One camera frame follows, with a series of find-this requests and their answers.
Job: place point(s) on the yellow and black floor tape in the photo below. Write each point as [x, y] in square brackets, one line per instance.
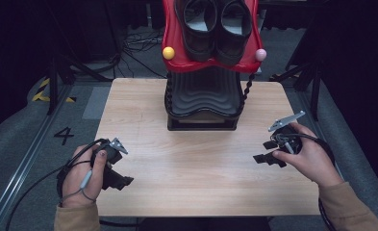
[40, 93]

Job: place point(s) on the metal floor rail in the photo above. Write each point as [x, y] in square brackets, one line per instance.
[26, 160]
[337, 150]

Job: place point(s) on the person's left hand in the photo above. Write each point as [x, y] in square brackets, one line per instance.
[76, 179]

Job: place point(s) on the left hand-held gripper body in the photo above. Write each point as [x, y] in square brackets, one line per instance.
[114, 157]

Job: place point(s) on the dark metal stand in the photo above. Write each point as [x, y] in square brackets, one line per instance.
[53, 83]
[314, 86]

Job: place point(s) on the red and black shoe rack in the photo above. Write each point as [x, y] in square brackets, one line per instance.
[206, 93]

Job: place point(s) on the person's right hand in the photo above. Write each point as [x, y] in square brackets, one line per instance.
[314, 160]

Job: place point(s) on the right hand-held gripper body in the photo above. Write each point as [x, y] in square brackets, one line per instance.
[287, 138]

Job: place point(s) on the black leather shoe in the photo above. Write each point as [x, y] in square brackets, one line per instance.
[231, 48]
[197, 45]

